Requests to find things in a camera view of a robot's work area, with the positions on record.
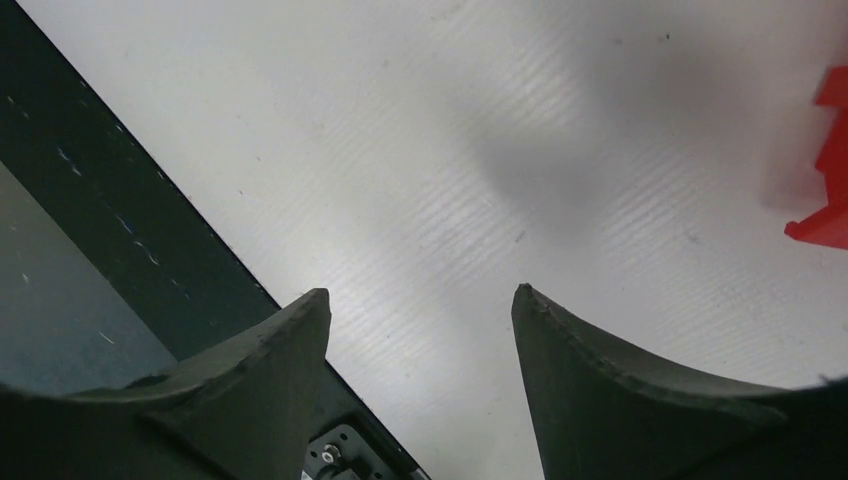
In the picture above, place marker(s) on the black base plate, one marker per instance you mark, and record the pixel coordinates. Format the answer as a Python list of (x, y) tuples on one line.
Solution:
[(142, 235)]

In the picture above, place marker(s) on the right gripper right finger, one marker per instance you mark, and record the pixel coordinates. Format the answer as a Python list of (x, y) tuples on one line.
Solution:
[(604, 408)]

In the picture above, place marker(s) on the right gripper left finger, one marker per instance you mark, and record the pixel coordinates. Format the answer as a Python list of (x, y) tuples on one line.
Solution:
[(239, 410)]

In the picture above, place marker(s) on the front red bin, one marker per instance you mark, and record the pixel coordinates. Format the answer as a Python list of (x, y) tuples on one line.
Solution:
[(828, 226)]

